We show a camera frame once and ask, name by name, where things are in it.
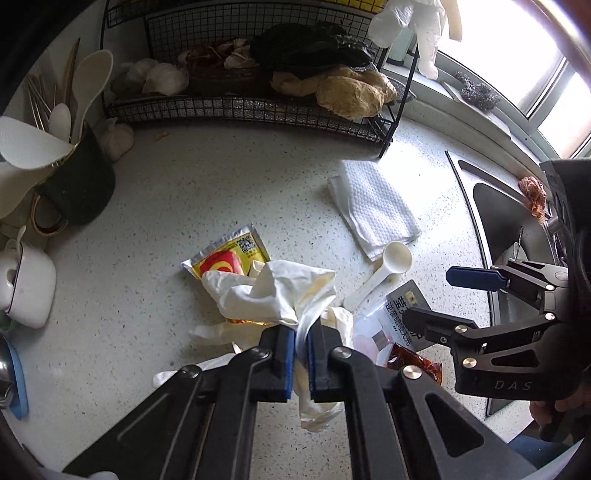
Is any white ceramic bowl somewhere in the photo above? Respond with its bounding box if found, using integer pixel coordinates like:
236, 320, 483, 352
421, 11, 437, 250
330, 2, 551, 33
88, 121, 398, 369
493, 242, 523, 269

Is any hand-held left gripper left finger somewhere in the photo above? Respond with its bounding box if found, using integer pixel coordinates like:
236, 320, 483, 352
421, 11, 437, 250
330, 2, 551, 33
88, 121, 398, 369
62, 325, 296, 480

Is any cream hanging glove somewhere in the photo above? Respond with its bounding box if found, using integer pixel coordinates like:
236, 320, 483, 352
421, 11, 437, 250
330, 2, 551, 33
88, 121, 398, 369
441, 0, 463, 41

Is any white lidded sugar pot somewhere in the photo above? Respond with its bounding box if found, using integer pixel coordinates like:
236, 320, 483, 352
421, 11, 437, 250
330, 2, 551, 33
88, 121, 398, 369
0, 224, 57, 329

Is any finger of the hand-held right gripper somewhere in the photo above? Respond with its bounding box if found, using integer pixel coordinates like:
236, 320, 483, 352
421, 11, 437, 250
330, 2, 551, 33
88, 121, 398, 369
403, 305, 557, 357
445, 259, 571, 319

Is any white ladle spoon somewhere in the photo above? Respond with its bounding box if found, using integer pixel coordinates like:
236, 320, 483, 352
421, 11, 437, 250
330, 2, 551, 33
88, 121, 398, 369
71, 49, 114, 145

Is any large ginger root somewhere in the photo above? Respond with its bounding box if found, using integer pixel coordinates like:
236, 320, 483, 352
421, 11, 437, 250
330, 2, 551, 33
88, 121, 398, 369
316, 76, 398, 119

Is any clear hanging glove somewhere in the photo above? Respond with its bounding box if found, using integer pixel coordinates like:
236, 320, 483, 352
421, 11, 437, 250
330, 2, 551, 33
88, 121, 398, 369
368, 0, 446, 80

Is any yellow red seasoning packet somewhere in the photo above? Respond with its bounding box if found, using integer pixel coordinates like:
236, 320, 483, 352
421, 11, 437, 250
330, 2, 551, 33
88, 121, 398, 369
181, 224, 271, 325

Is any person's right hand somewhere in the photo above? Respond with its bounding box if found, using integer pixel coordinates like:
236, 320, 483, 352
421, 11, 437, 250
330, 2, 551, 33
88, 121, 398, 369
530, 394, 591, 444

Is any white paper towel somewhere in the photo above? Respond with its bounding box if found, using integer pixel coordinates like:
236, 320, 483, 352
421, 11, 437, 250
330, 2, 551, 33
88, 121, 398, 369
328, 159, 422, 262

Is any white latex glove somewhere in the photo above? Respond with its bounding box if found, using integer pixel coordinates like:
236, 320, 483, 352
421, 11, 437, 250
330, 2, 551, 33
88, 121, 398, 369
154, 259, 356, 433

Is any small ginger root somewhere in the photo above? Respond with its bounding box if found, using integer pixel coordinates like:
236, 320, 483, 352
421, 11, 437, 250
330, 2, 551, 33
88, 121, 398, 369
270, 65, 326, 99

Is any dark steel wool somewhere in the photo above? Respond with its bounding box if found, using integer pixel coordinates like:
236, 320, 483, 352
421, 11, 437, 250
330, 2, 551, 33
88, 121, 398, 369
454, 71, 501, 112

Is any stainless steel sink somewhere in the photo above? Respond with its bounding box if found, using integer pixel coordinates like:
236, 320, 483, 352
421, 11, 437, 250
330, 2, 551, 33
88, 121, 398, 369
444, 150, 578, 418

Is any small white spoon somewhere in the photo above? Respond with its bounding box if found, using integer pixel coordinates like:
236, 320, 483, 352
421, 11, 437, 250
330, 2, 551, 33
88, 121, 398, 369
48, 102, 73, 140

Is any red sauce sachet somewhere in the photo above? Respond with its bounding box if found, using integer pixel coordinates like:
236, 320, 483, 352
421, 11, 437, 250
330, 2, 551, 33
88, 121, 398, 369
384, 344, 443, 387

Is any white pink sachet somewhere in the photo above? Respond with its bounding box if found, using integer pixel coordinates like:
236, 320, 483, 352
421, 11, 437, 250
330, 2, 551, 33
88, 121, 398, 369
353, 279, 432, 366

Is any white rice paddle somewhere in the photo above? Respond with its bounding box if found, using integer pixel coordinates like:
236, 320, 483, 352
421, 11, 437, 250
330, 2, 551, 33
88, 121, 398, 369
0, 115, 75, 169

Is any orange scrub cloth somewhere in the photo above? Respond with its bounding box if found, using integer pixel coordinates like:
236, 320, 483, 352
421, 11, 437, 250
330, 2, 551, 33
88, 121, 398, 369
518, 176, 550, 219

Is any white window frame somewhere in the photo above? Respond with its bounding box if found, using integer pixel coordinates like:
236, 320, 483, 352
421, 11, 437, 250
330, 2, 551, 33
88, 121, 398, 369
434, 0, 591, 160

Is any dark green mug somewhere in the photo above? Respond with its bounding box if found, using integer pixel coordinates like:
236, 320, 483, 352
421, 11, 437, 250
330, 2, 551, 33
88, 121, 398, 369
30, 127, 116, 237

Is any black plastic bag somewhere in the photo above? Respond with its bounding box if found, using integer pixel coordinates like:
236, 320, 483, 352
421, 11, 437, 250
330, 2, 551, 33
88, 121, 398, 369
252, 22, 376, 80

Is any black wire rack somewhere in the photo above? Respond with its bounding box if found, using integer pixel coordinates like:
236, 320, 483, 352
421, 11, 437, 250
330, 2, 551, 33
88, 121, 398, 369
102, 0, 419, 160

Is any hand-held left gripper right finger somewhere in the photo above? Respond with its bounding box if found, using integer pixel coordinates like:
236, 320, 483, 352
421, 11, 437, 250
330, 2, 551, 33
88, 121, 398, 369
308, 324, 539, 480

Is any white plastic scoop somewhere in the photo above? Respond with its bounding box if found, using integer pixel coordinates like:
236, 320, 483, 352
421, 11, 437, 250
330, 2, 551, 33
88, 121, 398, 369
342, 241, 414, 315

